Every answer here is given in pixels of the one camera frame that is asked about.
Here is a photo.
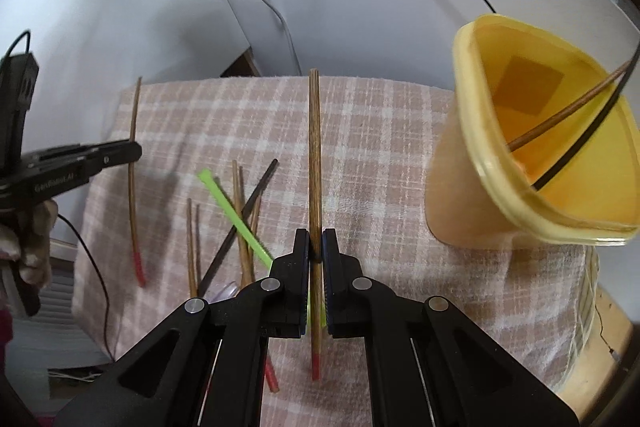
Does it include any green plastic spoon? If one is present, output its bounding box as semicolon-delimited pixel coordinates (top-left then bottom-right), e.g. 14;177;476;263
196;168;329;327

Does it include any brown chopstick crossing low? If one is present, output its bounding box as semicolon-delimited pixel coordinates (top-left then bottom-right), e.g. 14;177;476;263
186;198;198;298

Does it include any black chopstick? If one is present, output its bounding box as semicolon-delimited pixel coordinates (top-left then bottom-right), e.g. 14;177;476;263
532;46;640;191
198;159;279;297

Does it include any clear purple plastic spoon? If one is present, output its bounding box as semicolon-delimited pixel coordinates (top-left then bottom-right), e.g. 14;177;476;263
205;282;240;303

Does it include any yellow plastic utensil cup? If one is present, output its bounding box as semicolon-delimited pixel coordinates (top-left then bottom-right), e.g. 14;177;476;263
425;14;639;249

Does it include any pink plaid cloth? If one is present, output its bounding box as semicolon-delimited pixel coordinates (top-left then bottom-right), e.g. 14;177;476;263
72;77;592;426

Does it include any brown chopstick vertical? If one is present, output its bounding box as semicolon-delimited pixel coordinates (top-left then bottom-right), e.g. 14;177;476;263
128;77;146;287

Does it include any left gloved hand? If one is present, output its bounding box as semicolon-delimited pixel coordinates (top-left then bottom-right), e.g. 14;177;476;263
1;199;58;317

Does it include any brown chopstick short diagonal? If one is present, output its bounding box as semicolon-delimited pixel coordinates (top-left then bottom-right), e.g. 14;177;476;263
236;166;262;287

